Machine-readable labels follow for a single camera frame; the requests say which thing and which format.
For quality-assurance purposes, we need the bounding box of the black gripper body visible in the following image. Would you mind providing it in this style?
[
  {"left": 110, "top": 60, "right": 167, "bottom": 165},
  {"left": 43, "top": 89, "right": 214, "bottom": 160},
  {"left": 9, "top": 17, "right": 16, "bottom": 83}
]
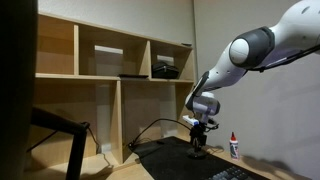
[{"left": 189, "top": 123, "right": 208, "bottom": 142}]

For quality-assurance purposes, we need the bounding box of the thin cable by shelf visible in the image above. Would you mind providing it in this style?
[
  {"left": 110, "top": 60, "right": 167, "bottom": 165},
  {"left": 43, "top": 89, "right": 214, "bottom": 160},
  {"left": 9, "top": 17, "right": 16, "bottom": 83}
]
[{"left": 87, "top": 125, "right": 115, "bottom": 168}]

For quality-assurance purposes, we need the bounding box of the white glue bottle red cap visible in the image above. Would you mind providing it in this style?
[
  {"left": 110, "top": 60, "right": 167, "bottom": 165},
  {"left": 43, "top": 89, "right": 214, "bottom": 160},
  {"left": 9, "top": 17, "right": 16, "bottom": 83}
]
[{"left": 229, "top": 131, "right": 240, "bottom": 161}]

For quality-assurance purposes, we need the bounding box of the large dark foreground panel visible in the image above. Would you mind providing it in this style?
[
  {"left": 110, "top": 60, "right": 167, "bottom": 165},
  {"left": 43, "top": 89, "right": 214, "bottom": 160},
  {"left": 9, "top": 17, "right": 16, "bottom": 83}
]
[{"left": 0, "top": 0, "right": 39, "bottom": 180}]

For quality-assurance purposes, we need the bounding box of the black gooseneck desk lamp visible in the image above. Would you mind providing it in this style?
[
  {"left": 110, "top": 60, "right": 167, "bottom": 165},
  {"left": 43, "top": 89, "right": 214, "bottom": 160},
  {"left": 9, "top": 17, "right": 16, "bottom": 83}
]
[{"left": 128, "top": 117, "right": 208, "bottom": 160}]

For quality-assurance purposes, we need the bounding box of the black robot cable blue tape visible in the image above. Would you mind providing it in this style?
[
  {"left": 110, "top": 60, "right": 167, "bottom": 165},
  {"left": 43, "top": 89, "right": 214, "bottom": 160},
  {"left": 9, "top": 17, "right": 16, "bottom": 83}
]
[{"left": 248, "top": 44, "right": 320, "bottom": 73}]

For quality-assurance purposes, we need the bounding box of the wooden shelf unit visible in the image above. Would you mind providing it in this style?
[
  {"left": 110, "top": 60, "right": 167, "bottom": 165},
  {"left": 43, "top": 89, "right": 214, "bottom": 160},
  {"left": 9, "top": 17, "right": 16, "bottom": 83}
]
[{"left": 28, "top": 12, "right": 202, "bottom": 169}]

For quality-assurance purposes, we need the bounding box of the dark mechanical keyboard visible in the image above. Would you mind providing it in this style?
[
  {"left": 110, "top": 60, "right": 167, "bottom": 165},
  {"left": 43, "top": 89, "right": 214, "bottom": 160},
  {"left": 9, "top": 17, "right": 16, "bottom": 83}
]
[{"left": 204, "top": 165, "right": 258, "bottom": 180}]

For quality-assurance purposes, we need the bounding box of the black desk mat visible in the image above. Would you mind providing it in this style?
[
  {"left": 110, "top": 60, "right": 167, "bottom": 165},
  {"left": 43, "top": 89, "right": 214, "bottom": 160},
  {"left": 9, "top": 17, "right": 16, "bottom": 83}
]
[{"left": 133, "top": 135, "right": 271, "bottom": 180}]

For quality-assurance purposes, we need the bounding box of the black zip case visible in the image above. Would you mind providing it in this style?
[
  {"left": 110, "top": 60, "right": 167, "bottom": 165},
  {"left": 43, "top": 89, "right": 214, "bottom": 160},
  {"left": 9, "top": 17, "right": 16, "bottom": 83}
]
[{"left": 151, "top": 60, "right": 181, "bottom": 80}]

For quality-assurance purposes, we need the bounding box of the flat black tablet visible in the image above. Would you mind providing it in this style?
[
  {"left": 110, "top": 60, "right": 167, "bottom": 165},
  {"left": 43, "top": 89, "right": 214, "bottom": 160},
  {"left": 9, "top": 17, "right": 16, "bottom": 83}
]
[{"left": 118, "top": 73, "right": 150, "bottom": 80}]

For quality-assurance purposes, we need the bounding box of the black metal stand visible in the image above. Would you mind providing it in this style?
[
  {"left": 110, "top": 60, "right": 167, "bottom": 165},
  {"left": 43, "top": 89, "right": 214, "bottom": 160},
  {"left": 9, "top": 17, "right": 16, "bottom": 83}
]
[{"left": 31, "top": 106, "right": 92, "bottom": 180}]

